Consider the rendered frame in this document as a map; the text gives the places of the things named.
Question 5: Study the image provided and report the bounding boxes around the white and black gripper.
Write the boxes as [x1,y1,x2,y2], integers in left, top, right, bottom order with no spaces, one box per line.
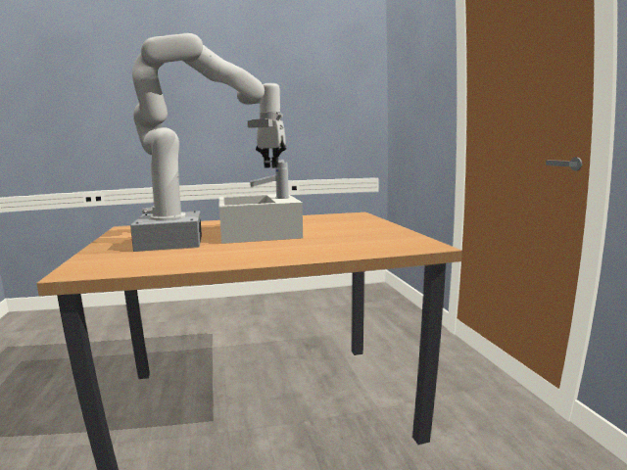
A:
[256,119,286,168]

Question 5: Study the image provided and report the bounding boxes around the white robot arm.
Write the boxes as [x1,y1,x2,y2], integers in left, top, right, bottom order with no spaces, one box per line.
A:
[132,33,283,220]

